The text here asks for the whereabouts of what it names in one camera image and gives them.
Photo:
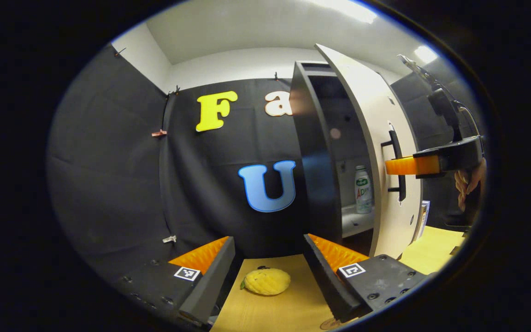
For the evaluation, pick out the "blue white book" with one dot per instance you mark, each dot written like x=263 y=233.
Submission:
x=423 y=219

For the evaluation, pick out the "pink metal clip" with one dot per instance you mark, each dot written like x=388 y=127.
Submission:
x=159 y=133

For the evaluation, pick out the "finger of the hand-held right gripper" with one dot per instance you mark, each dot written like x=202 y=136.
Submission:
x=404 y=166

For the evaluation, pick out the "dark grey cabinet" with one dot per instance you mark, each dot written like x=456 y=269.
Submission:
x=316 y=184

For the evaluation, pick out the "small ceiling light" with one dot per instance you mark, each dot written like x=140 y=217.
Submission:
x=426 y=54

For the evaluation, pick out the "black backdrop cloth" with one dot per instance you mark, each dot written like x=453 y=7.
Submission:
x=109 y=184

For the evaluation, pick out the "beige cabinet door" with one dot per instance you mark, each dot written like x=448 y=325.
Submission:
x=380 y=106

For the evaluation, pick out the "white bottle with green label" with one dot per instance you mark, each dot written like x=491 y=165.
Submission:
x=363 y=198

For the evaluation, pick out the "long ceiling light panel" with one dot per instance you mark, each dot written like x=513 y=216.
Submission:
x=346 y=10

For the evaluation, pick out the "white metal clip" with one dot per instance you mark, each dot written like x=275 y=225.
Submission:
x=169 y=239

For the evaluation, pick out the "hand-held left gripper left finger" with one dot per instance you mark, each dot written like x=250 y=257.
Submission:
x=215 y=276

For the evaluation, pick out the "yellow toy fruit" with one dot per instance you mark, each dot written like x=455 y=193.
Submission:
x=267 y=281

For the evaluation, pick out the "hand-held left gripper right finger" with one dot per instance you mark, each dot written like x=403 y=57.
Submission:
x=325 y=281

